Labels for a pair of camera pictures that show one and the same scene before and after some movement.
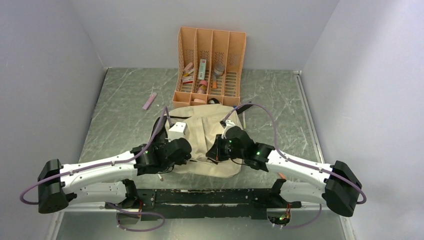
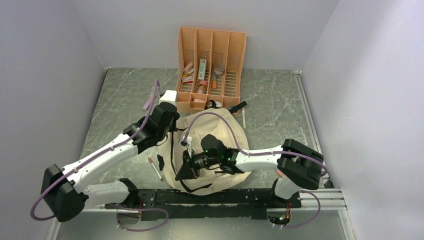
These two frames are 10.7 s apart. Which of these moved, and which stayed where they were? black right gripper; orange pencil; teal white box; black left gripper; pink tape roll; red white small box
Moved: black left gripper; black right gripper
Stayed: orange pencil; pink tape roll; teal white box; red white small box
